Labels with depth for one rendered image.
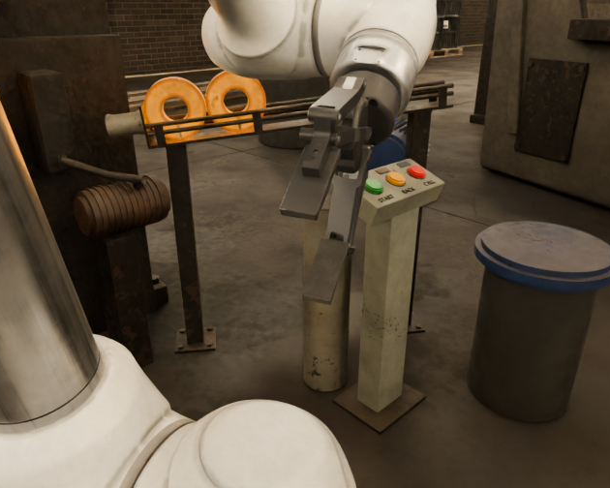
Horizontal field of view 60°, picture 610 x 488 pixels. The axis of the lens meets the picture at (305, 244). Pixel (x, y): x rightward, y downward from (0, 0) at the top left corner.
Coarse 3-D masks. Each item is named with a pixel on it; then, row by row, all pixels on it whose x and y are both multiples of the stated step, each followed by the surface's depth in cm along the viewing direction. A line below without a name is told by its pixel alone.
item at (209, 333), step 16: (416, 112) 141; (416, 128) 143; (416, 144) 145; (176, 160) 137; (416, 160) 147; (176, 176) 139; (176, 192) 141; (176, 208) 143; (192, 208) 147; (176, 224) 144; (192, 224) 145; (176, 240) 146; (192, 240) 147; (416, 240) 157; (192, 256) 149; (416, 256) 160; (192, 272) 151; (192, 288) 153; (192, 304) 155; (192, 320) 157; (416, 320) 172; (176, 336) 164; (192, 336) 160; (208, 336) 164; (176, 352) 157
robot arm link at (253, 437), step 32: (224, 416) 42; (256, 416) 42; (288, 416) 43; (160, 448) 45; (192, 448) 40; (224, 448) 39; (256, 448) 39; (288, 448) 40; (320, 448) 40; (160, 480) 41; (192, 480) 38; (224, 480) 37; (256, 480) 36; (288, 480) 37; (320, 480) 38; (352, 480) 42
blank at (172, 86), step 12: (156, 84) 130; (168, 84) 130; (180, 84) 131; (192, 84) 131; (156, 96) 131; (168, 96) 131; (180, 96) 132; (192, 96) 132; (144, 108) 132; (156, 108) 132; (192, 108) 133; (204, 108) 134; (156, 120) 133; (168, 120) 134; (192, 132) 136
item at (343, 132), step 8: (304, 128) 43; (312, 128) 43; (336, 128) 46; (344, 128) 47; (352, 128) 48; (360, 128) 49; (368, 128) 51; (304, 136) 43; (312, 136) 43; (336, 136) 42; (344, 136) 45; (352, 136) 48; (360, 136) 49; (368, 136) 51; (336, 144) 43
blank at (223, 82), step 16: (224, 80) 132; (240, 80) 132; (256, 80) 133; (208, 96) 133; (224, 96) 133; (256, 96) 134; (208, 112) 134; (224, 112) 135; (224, 128) 137; (240, 128) 137
